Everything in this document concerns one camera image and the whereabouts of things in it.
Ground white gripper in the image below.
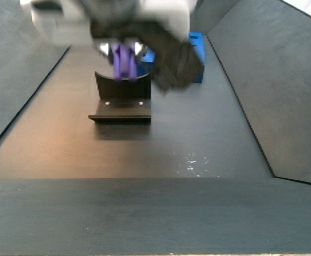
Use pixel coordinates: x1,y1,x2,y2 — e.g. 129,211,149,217
19,0,198,57

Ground black curved fixture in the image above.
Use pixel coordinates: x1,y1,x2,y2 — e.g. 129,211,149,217
89,73,152,123

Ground purple three prong object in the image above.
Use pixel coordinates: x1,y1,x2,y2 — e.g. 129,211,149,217
113,43,138,81

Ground blue foam shape board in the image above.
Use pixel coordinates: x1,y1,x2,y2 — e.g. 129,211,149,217
138,32,205,90

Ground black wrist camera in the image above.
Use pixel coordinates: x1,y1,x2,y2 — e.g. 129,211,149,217
90,21,205,92

